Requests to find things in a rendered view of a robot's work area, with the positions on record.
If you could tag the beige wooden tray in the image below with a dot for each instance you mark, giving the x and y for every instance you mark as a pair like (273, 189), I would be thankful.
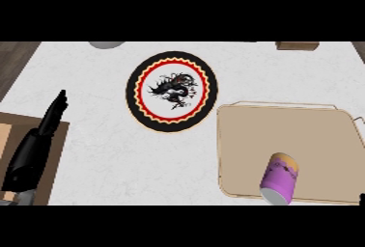
(286, 135)

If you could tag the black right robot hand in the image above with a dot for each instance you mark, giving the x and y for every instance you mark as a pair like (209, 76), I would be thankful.
(363, 198)

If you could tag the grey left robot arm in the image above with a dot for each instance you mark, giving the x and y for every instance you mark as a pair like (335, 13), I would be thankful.
(22, 197)

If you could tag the small brown wooden block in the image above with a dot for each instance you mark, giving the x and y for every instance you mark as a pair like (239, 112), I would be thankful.
(298, 45)

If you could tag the grey round object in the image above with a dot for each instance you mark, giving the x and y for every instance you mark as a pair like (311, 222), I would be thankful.
(107, 44)

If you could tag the black rimmed dragon plate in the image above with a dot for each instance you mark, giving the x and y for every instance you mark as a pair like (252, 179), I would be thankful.
(172, 91)

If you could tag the purple can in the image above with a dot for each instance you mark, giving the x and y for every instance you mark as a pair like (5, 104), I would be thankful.
(280, 180)

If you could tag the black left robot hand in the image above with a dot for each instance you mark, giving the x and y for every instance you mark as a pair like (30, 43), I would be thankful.
(33, 154)

